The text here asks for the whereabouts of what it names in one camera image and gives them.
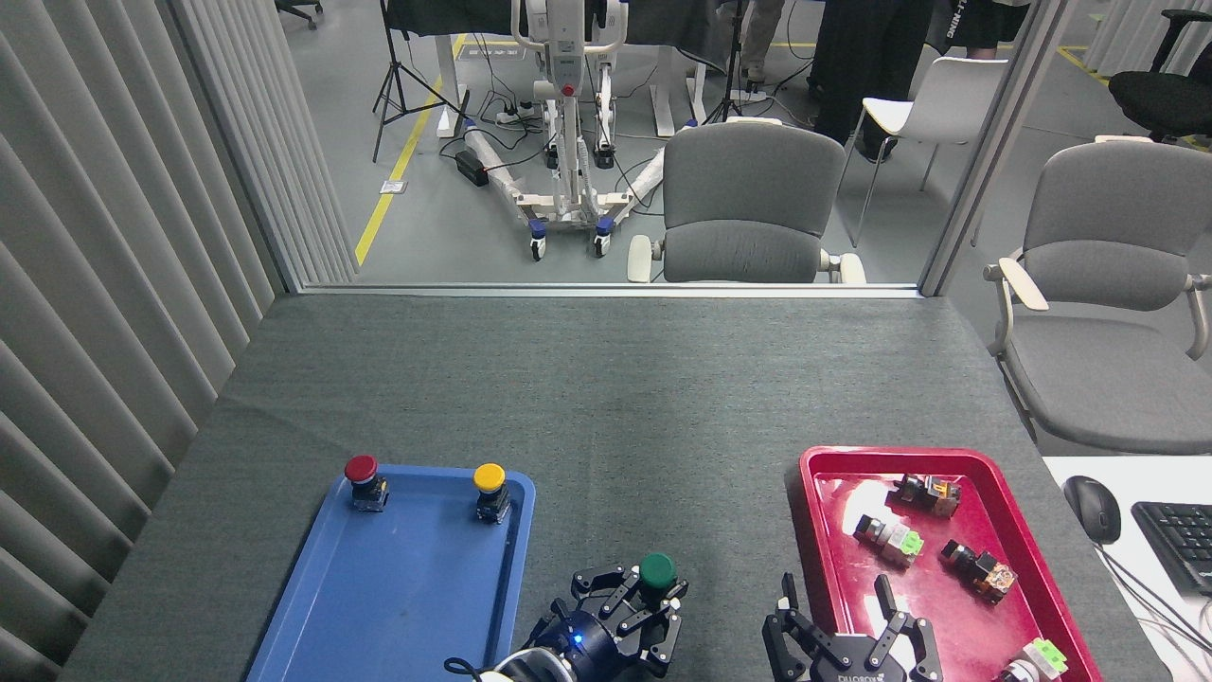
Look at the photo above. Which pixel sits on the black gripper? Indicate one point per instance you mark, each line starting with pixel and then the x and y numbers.
pixel 578 644
pixel 857 668

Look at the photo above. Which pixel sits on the green push button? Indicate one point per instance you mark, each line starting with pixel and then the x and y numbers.
pixel 657 568

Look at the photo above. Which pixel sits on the yellow push button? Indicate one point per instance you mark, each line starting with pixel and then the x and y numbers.
pixel 489 475

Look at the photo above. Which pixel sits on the red push button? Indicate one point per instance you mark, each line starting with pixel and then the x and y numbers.
pixel 361 468

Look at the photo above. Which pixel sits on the red plastic tray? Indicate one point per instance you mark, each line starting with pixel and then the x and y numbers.
pixel 975 625

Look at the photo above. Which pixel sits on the blue plastic tray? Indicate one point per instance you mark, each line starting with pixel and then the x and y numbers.
pixel 407 587

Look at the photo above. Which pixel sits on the white desk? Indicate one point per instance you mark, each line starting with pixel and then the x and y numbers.
pixel 1117 606

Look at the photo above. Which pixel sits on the black computer mouse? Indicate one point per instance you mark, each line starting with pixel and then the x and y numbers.
pixel 1092 510

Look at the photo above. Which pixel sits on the black keyboard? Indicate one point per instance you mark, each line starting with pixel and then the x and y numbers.
pixel 1179 545

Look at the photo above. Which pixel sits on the grey chair with cream armrests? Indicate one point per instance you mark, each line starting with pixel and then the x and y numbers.
pixel 1108 284
pixel 743 189

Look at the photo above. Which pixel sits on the black power box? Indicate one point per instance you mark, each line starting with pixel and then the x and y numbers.
pixel 471 168

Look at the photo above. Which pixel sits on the white power strip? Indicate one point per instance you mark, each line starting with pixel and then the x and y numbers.
pixel 516 115

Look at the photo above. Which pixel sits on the white stand on wheels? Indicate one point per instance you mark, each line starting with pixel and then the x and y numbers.
pixel 566 66

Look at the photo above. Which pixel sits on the white plastic chair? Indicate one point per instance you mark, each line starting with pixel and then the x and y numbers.
pixel 947 99

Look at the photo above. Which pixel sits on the person in dark trousers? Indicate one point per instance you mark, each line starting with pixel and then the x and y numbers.
pixel 866 66

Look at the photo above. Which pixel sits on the person in grey trousers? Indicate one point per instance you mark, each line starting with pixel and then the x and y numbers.
pixel 762 33

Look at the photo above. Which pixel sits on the black tripod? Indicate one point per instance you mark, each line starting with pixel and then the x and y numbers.
pixel 396 71

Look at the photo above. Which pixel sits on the black office chair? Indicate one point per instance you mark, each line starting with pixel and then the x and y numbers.
pixel 1160 99

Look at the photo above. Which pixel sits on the person in black skirt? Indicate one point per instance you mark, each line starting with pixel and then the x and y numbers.
pixel 985 21

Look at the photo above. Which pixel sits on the black swivel chair base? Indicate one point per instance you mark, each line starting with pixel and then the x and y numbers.
pixel 301 9

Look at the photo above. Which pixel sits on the grey switch with green block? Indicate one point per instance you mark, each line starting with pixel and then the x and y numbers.
pixel 892 540

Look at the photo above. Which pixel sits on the black switch with clear orange block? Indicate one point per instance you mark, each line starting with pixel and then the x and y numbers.
pixel 980 571

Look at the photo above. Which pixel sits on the white switch with green block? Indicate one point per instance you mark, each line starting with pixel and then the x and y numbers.
pixel 1037 660

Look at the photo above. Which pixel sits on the silver post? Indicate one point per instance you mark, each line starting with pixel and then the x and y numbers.
pixel 994 142

